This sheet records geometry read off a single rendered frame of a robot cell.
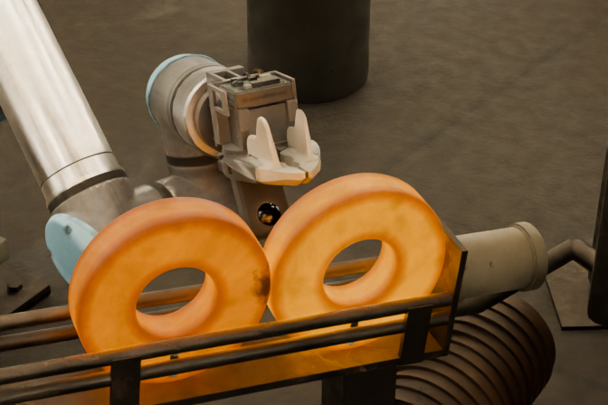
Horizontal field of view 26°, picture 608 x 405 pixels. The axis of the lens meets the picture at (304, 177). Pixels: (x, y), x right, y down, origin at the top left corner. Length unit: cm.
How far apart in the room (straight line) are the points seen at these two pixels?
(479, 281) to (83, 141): 48
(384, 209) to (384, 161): 149
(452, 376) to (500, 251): 16
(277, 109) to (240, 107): 4
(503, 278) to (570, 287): 111
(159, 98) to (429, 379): 43
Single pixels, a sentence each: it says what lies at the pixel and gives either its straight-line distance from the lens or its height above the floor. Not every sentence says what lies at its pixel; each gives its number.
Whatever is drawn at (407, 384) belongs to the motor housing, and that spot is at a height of 53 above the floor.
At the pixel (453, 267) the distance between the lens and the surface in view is 108.
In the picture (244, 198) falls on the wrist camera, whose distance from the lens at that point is 128.
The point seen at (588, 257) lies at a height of 61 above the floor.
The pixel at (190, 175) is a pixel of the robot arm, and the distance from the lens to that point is 142.
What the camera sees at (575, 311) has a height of 1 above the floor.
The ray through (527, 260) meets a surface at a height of 68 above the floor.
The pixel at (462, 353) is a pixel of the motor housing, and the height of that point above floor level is 53.
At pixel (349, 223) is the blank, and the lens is 103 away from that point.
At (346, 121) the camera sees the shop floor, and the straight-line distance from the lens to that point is 265.
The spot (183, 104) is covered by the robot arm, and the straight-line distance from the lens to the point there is 133.
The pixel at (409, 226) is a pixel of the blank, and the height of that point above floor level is 74.
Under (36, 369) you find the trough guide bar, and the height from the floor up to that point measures 71.
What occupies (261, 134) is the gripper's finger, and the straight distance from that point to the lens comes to 117.
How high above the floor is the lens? 135
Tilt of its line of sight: 33 degrees down
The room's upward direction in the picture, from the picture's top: straight up
